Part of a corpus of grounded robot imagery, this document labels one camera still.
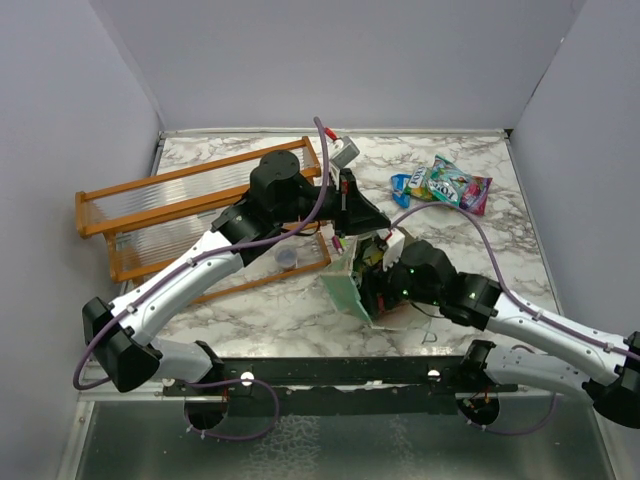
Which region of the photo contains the red blue snack bag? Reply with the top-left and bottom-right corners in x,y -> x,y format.
426,155 -> 472,206

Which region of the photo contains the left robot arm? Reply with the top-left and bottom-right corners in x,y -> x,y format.
82,150 -> 391,395

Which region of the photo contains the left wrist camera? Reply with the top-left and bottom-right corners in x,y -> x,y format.
330,136 -> 360,169

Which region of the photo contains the magenta marker pen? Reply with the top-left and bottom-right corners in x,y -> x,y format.
331,236 -> 345,254

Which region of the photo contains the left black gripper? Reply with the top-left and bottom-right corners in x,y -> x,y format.
275,169 -> 392,239

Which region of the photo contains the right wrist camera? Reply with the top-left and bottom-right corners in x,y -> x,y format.
379,228 -> 405,271

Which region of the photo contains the purple snack bag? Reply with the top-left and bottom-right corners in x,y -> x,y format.
459,176 -> 493,216

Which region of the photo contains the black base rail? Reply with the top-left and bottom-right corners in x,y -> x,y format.
163,355 -> 517,417

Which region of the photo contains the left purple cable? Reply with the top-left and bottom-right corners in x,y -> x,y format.
72,116 -> 337,391

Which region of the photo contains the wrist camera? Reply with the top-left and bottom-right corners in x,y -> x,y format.
379,228 -> 405,271
330,136 -> 360,169

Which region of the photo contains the purple cable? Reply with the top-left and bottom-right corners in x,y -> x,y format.
72,116 -> 337,391
384,200 -> 640,362

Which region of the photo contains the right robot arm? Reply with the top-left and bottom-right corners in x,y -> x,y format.
356,237 -> 639,429

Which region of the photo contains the yellow green snack bag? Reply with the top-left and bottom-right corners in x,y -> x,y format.
403,166 -> 437,202

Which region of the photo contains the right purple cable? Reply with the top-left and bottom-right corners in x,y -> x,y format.
384,200 -> 640,362

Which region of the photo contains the orange wooden rack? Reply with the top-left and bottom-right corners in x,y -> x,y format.
75,136 -> 331,303

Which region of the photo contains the small clear plastic cup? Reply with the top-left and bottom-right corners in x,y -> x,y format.
274,246 -> 298,271

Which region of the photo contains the blue snack packet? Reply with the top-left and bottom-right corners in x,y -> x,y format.
390,174 -> 411,209

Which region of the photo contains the green paper bag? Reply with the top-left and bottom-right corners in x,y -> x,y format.
320,234 -> 439,344

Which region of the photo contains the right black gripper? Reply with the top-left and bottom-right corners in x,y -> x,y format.
350,248 -> 442,315

